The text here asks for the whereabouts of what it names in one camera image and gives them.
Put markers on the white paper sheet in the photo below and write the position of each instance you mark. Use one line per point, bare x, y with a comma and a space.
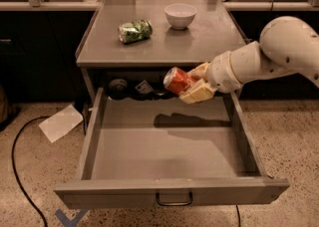
60, 123

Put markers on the white bowl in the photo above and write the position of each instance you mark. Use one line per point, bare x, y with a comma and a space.
180, 15

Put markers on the open grey top drawer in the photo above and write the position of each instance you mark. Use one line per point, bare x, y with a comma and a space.
134, 149

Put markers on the black metal drawer handle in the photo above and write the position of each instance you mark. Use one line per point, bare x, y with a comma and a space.
171, 200

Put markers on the red coke can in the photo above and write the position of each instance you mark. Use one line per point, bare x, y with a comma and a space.
178, 81

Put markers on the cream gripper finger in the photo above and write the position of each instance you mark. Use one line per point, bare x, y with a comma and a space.
199, 72
199, 92

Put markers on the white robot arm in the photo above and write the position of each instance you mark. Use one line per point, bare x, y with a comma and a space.
287, 45

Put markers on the grey cabinet with top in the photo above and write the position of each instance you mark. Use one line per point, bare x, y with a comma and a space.
212, 33

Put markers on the green soda can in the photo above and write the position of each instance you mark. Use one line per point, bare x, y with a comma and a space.
135, 31

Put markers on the black bundle with tag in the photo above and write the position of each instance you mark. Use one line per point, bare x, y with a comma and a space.
119, 89

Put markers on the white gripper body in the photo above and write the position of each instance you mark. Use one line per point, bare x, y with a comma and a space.
220, 72

